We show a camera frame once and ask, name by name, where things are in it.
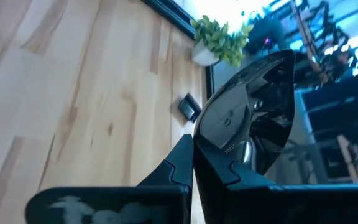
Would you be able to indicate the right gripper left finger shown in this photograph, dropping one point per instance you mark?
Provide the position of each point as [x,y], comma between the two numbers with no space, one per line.
[104,205]

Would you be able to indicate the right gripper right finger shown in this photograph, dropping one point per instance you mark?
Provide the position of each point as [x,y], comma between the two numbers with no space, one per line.
[291,205]

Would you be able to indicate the eye-shaped glossy black plate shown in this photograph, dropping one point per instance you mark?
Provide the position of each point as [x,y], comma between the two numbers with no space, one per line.
[244,118]

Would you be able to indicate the small square black plate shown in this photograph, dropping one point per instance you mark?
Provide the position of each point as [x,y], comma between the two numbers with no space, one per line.
[189,107]

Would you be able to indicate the green artificial plant white pot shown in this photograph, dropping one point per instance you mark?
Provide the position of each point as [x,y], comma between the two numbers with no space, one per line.
[219,40]

